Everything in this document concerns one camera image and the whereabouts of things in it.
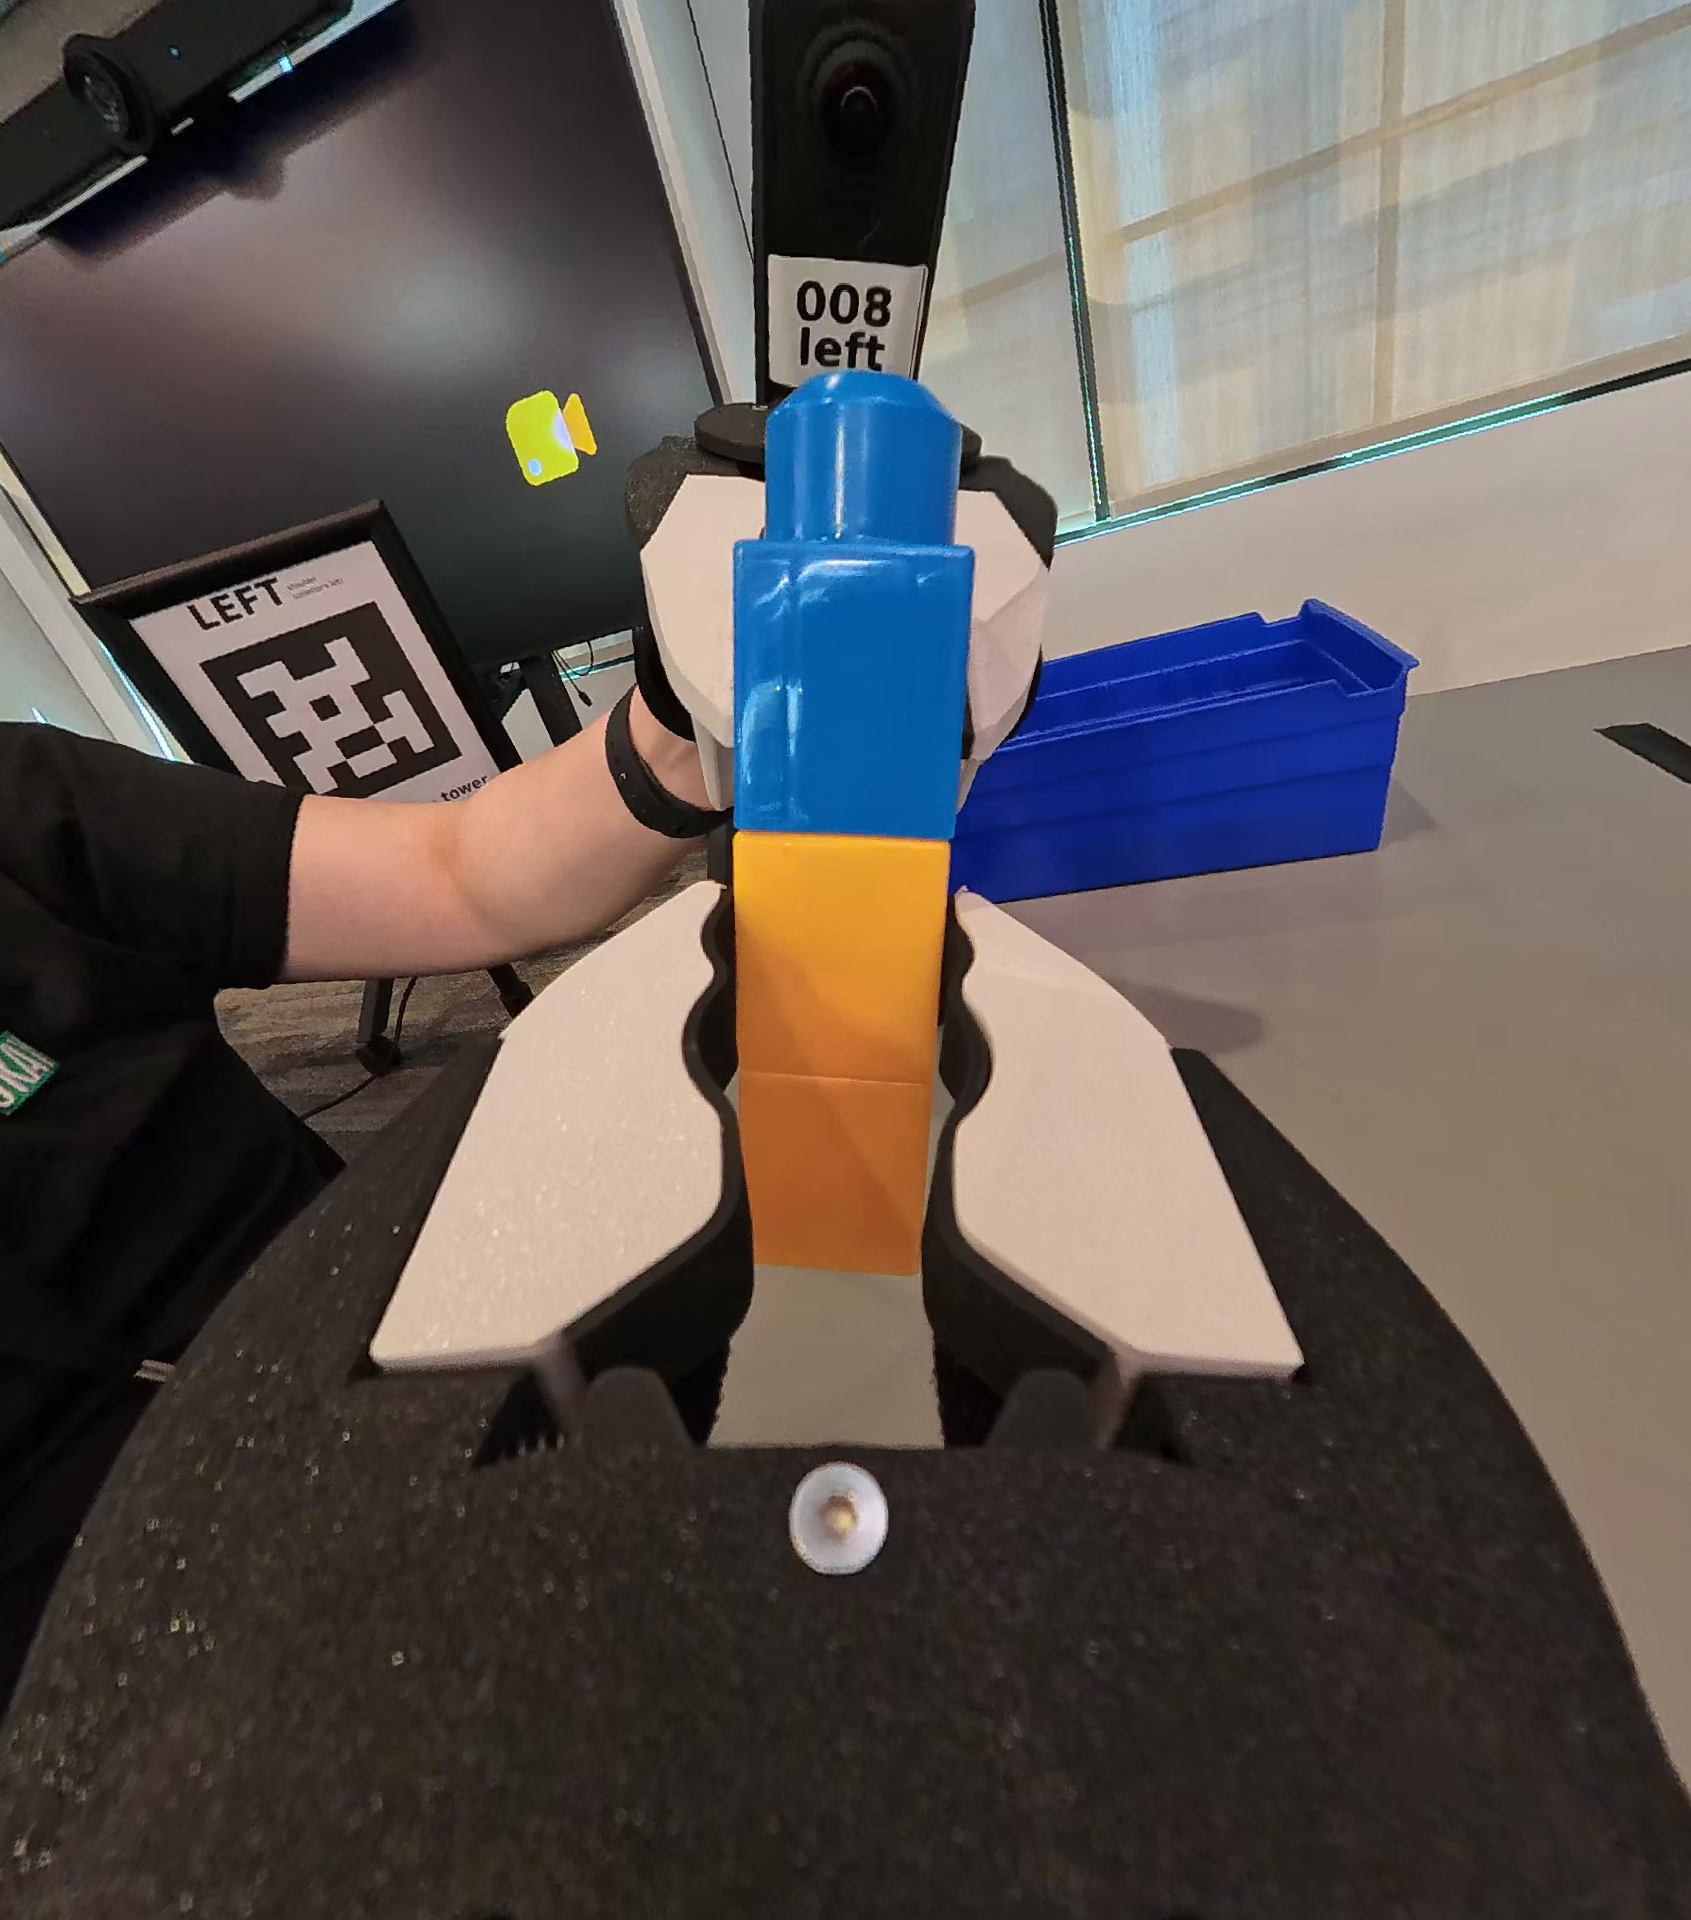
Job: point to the orange mega block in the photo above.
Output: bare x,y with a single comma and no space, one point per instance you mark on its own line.
848,941
836,1172

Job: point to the blue mega block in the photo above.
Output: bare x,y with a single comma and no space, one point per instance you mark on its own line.
852,672

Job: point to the black monitor stand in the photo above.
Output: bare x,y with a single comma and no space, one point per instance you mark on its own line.
549,688

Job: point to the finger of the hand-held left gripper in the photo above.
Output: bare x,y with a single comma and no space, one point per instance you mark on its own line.
707,631
1001,631

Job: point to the large window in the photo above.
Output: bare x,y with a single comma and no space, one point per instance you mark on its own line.
1387,226

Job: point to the blue plastic bin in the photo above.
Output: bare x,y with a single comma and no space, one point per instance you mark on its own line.
1205,748

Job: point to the person's left forearm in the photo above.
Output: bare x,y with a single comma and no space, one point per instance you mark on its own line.
458,867

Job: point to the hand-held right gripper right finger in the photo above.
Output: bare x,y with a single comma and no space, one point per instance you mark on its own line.
1100,1186

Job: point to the large black monitor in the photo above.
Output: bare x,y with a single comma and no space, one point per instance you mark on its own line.
335,300

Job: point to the marker sign board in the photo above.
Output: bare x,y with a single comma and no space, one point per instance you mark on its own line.
335,708

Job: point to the black wrist band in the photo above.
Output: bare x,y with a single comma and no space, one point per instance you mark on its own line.
651,800

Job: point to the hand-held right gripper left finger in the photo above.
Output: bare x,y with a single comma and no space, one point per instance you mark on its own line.
561,1172

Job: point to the black video bar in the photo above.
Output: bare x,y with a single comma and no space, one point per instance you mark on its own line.
108,91

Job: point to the person's black clothing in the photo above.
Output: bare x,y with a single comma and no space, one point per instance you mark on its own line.
65,1204

